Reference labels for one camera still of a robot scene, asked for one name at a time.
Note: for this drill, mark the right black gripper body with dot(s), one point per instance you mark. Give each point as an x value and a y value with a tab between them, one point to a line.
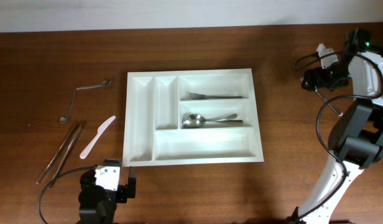
313	79

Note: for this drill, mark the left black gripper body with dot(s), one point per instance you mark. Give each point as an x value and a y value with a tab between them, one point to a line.
112	197

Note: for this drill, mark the steel fork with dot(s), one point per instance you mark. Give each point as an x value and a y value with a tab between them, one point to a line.
196	96
332	106

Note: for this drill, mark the steel tablespoon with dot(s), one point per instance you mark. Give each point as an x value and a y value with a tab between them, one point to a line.
199	117
199	124

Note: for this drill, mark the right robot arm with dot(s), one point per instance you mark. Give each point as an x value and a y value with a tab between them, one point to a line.
356	140

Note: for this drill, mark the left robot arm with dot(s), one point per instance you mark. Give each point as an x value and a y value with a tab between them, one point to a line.
102	213

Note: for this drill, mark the white plastic knife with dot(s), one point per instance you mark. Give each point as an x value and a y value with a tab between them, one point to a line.
101	129

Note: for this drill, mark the steel tongs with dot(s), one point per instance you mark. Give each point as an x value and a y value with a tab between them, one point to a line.
62	154

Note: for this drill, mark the small steel teaspoon lower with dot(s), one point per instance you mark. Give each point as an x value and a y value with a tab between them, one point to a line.
67	117

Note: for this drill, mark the small steel teaspoon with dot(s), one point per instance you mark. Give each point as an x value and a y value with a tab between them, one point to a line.
104	84
67	117

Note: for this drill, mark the white cutlery tray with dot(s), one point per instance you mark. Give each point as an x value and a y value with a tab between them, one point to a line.
157	103

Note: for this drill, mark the small steel teaspoon upper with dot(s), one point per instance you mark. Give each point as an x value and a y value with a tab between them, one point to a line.
104	84

